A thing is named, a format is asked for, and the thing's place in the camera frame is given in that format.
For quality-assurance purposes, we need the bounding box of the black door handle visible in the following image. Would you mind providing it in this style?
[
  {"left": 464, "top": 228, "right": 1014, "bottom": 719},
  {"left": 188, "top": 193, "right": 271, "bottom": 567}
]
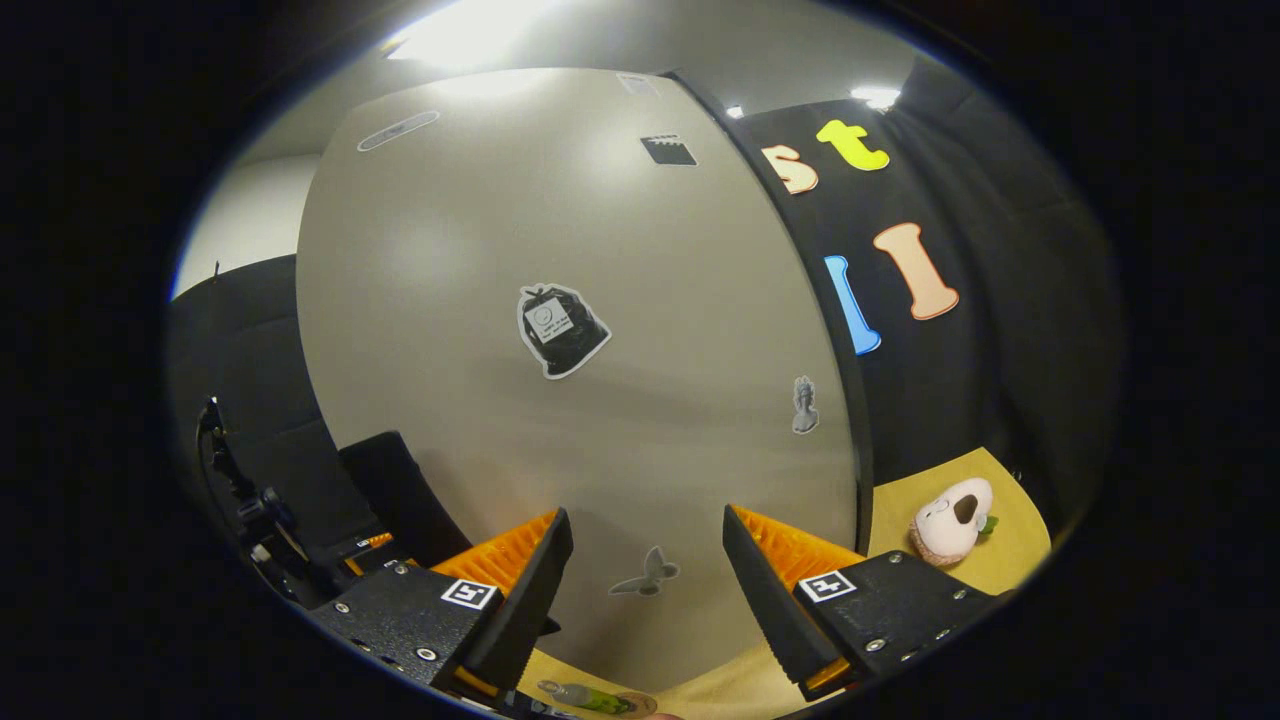
[{"left": 338, "top": 430, "right": 473, "bottom": 567}]

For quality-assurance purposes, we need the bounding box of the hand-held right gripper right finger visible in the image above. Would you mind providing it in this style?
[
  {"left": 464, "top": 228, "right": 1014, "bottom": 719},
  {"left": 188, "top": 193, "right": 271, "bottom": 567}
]
[{"left": 722, "top": 503, "right": 1006, "bottom": 703}]

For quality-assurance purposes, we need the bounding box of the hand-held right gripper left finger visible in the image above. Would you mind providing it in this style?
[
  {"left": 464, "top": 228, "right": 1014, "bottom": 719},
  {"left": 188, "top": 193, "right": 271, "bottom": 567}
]
[{"left": 310, "top": 507, "right": 576, "bottom": 701}]

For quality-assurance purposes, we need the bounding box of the black backdrop cloth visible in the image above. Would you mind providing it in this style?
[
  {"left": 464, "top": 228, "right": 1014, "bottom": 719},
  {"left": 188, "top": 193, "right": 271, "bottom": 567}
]
[
  {"left": 725, "top": 58, "right": 1127, "bottom": 561},
  {"left": 166, "top": 255, "right": 401, "bottom": 601}
]

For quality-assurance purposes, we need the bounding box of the large ceiling light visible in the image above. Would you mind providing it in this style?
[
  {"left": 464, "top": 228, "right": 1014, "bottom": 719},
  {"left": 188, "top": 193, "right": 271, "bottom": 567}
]
[{"left": 383, "top": 0, "right": 563, "bottom": 63}]

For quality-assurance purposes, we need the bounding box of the white plush toy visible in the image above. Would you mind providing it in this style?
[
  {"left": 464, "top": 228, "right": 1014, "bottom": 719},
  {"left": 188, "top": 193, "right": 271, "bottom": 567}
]
[{"left": 907, "top": 476, "right": 1000, "bottom": 568}]

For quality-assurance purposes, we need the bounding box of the green label plastic bottle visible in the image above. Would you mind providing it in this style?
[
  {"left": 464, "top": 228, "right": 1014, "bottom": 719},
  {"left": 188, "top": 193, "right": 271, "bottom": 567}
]
[{"left": 537, "top": 678, "right": 634, "bottom": 717}]

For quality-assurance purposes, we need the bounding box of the beige cabinet door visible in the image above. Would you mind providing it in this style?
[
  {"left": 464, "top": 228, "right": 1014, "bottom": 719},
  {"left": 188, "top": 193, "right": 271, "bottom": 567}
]
[{"left": 295, "top": 67, "right": 863, "bottom": 693}]

